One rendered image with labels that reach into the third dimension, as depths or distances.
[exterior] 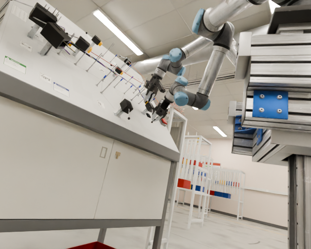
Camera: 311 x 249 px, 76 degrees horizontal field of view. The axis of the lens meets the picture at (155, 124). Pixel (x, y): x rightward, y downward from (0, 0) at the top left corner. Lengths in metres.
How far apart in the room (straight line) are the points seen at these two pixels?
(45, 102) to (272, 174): 8.89
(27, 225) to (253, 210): 8.77
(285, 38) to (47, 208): 1.02
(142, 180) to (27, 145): 0.67
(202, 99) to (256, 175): 8.29
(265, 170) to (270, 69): 8.73
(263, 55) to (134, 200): 0.96
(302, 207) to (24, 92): 1.02
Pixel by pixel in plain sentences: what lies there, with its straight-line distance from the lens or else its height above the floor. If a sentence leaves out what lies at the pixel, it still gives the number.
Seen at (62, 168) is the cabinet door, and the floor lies 0.60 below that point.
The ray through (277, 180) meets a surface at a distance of 9.24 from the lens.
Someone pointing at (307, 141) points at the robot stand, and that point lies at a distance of 0.75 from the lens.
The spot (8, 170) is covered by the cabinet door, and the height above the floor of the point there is 0.56.
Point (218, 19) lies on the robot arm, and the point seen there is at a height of 1.37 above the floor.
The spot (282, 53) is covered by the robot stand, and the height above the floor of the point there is 1.03.
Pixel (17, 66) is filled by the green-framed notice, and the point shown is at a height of 0.93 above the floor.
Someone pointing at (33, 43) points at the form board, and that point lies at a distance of 1.15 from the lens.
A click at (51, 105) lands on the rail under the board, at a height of 0.82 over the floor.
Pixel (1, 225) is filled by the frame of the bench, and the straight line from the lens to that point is 0.92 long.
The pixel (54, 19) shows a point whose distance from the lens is 1.12.
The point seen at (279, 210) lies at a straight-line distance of 9.16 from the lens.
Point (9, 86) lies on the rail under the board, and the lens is 0.85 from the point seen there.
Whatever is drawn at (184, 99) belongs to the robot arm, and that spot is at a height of 1.08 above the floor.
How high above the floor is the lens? 0.61
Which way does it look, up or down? 17 degrees up
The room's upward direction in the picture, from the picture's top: 11 degrees clockwise
